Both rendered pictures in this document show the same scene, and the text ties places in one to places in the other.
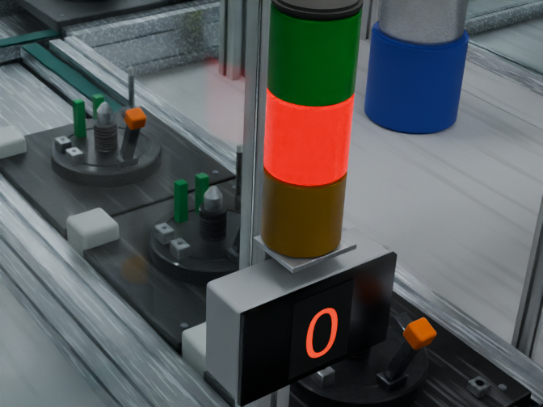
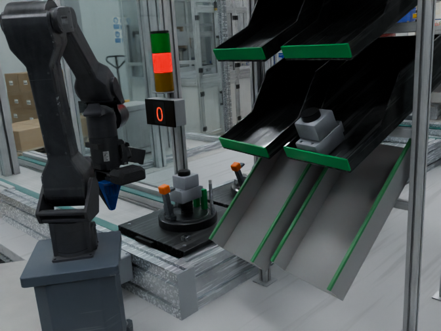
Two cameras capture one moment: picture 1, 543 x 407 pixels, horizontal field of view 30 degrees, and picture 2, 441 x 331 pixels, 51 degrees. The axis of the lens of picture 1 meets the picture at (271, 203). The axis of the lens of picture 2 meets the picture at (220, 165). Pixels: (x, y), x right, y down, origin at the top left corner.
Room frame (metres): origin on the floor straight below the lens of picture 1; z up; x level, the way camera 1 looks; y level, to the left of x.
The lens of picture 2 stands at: (0.51, -1.29, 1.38)
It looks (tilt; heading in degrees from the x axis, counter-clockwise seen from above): 15 degrees down; 83
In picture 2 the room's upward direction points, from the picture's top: 4 degrees counter-clockwise
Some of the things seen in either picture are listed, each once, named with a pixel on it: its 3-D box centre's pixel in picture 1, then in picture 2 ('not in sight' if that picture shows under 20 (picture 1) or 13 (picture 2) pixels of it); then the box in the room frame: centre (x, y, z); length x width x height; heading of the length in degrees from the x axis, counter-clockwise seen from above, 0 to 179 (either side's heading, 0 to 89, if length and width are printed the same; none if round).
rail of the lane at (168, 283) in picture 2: not in sight; (76, 235); (0.26, -0.12, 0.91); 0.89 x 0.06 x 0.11; 128
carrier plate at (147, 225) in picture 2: not in sight; (188, 224); (0.55, -0.24, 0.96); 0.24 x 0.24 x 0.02; 38
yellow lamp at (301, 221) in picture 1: (302, 202); (164, 81); (0.53, -0.02, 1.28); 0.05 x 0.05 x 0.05
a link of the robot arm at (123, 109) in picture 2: not in sight; (104, 104); (0.40, -0.31, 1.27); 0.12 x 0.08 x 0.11; 78
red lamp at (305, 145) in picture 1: (308, 128); (162, 62); (0.53, -0.02, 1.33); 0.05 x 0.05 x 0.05
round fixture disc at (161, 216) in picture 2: not in sight; (188, 217); (0.55, -0.24, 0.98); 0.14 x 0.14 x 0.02
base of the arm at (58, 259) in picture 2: not in sight; (73, 234); (0.35, -0.55, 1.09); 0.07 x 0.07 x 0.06; 2
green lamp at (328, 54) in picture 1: (313, 48); (160, 43); (0.53, -0.02, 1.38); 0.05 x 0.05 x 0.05
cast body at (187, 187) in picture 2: not in sight; (188, 183); (0.56, -0.23, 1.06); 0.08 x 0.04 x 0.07; 38
